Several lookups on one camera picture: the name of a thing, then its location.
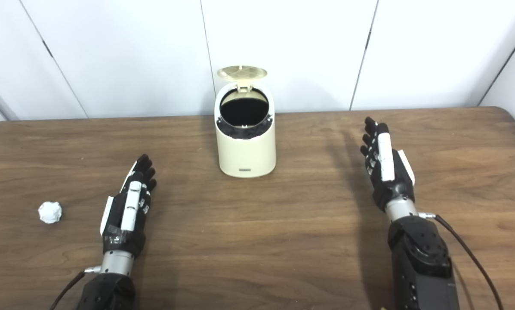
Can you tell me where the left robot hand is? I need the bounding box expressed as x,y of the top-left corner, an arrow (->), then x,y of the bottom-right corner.
100,154 -> 157,257

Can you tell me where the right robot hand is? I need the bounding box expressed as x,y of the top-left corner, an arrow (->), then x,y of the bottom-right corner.
360,116 -> 416,212

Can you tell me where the white paper ball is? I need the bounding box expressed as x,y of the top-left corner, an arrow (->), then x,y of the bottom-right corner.
38,201 -> 63,224

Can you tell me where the cream-colored bin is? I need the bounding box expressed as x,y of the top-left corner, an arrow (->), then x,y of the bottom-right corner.
214,81 -> 277,178

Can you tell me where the round cream bin lid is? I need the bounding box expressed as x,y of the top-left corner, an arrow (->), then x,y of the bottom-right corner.
217,65 -> 268,92

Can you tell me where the black bin liner bag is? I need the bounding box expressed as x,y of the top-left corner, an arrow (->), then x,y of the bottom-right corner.
216,88 -> 274,140

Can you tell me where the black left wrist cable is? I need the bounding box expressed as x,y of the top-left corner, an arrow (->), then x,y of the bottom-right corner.
49,266 -> 102,310

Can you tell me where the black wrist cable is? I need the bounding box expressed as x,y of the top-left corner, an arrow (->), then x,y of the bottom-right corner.
419,211 -> 505,310
49,266 -> 102,310

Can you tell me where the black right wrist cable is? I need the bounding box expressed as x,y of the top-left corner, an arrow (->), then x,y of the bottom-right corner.
419,211 -> 505,310

